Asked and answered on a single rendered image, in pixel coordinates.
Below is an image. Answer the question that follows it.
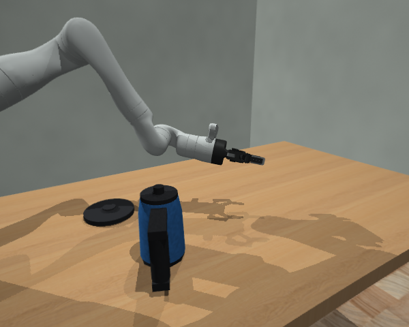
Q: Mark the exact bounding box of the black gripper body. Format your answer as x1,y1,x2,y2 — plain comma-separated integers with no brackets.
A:
211,139,228,165

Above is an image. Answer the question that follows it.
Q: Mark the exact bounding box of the black round disk with center stud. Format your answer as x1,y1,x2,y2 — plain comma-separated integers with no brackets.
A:
83,198,134,226

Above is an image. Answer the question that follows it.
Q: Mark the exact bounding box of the blue kettle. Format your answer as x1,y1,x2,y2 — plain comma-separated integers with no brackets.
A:
138,184,185,292

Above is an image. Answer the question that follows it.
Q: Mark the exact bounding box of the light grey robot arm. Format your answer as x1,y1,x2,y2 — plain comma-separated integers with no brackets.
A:
0,18,219,163

